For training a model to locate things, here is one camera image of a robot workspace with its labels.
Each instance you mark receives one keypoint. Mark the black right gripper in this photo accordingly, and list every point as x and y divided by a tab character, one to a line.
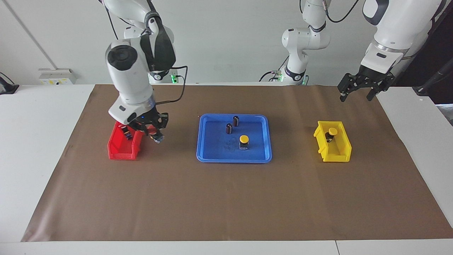
148	118

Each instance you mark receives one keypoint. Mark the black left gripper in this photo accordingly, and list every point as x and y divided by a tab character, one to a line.
368	80

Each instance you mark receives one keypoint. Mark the red push button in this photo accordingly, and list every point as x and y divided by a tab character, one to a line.
156	137
126	134

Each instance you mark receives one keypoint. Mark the yellow push button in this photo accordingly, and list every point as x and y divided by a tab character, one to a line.
332	131
244	139

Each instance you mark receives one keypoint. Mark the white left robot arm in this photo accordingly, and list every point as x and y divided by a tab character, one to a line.
393	28

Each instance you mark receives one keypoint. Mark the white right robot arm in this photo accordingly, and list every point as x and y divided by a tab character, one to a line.
127	78

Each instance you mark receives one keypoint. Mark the red plastic bin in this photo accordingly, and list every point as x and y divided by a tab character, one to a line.
124	154

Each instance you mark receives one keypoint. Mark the blue plastic tray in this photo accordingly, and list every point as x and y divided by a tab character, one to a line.
216	124

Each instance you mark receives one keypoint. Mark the yellow plastic bin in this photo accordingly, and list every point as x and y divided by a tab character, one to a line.
339	158

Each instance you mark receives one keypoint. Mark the black cylindrical capacitor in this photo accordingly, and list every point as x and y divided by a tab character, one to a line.
229	129
236	121

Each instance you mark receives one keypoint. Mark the black stand bar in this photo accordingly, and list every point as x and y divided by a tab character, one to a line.
435	79

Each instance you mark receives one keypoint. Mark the brown paper mat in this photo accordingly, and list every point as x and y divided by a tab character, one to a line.
212	198

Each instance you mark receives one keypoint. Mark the black device at table edge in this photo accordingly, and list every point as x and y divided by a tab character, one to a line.
5	86

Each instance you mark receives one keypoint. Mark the white wall socket box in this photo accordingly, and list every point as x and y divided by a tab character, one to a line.
56	76

